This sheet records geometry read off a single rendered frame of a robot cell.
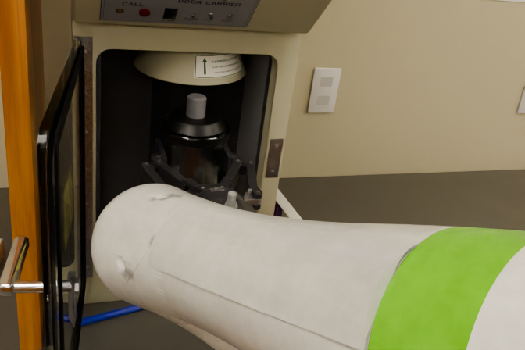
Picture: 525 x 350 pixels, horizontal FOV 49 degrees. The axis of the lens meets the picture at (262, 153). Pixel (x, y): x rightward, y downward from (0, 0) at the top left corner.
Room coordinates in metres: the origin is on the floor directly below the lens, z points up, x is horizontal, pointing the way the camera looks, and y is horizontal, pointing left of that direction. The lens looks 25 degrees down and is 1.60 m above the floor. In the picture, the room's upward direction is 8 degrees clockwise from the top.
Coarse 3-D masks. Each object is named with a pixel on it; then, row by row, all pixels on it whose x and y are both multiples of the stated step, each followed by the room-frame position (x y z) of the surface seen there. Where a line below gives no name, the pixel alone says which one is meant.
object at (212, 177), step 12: (168, 132) 0.75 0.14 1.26; (228, 132) 0.78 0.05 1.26; (168, 144) 0.76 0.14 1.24; (168, 156) 0.75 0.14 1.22; (180, 156) 0.74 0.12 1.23; (192, 156) 0.74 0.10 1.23; (204, 156) 0.75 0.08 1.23; (216, 156) 0.77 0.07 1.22; (180, 168) 0.74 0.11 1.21; (192, 168) 0.74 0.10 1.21; (204, 168) 0.75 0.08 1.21; (216, 168) 0.77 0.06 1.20; (204, 180) 0.75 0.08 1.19; (216, 180) 0.77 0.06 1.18
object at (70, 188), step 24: (72, 48) 0.67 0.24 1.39; (48, 120) 0.45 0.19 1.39; (72, 120) 0.60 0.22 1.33; (72, 144) 0.60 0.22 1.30; (72, 168) 0.59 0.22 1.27; (72, 192) 0.59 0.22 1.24; (48, 216) 0.43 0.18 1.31; (72, 216) 0.59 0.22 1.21; (48, 240) 0.42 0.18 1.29; (72, 240) 0.58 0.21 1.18; (48, 264) 0.42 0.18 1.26; (72, 264) 0.58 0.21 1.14; (48, 288) 0.42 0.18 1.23; (48, 312) 0.42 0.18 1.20; (48, 336) 0.42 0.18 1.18; (72, 336) 0.56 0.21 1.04
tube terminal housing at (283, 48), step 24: (72, 24) 0.73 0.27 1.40; (96, 24) 0.74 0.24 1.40; (120, 24) 0.75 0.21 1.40; (96, 48) 0.74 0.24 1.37; (120, 48) 0.75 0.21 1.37; (144, 48) 0.77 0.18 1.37; (168, 48) 0.78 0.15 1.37; (192, 48) 0.79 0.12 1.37; (216, 48) 0.80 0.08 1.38; (240, 48) 0.81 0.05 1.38; (264, 48) 0.83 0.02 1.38; (288, 48) 0.84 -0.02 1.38; (288, 72) 0.84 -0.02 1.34; (288, 96) 0.84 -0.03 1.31; (264, 120) 0.86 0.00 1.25; (264, 144) 0.86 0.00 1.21; (264, 168) 0.84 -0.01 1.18; (264, 192) 0.84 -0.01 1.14; (96, 288) 0.74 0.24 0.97
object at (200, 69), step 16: (144, 64) 0.83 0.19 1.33; (160, 64) 0.82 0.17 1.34; (176, 64) 0.81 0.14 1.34; (192, 64) 0.81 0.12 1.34; (208, 64) 0.82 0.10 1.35; (224, 64) 0.84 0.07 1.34; (240, 64) 0.87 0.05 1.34; (176, 80) 0.80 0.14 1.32; (192, 80) 0.81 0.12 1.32; (208, 80) 0.81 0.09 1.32; (224, 80) 0.83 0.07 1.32
